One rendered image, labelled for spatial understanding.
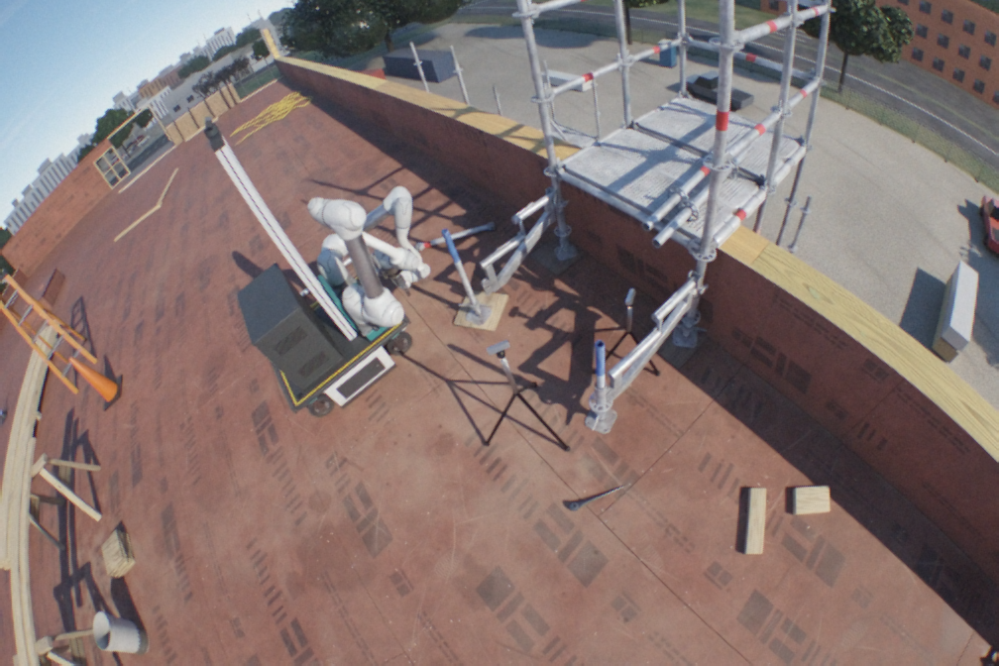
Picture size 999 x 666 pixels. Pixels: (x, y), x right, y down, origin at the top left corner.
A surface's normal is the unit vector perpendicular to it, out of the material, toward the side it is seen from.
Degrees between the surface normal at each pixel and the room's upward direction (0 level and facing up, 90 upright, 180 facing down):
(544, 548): 0
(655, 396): 0
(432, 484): 0
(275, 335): 90
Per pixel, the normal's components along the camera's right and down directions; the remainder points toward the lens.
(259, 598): -0.22, -0.65
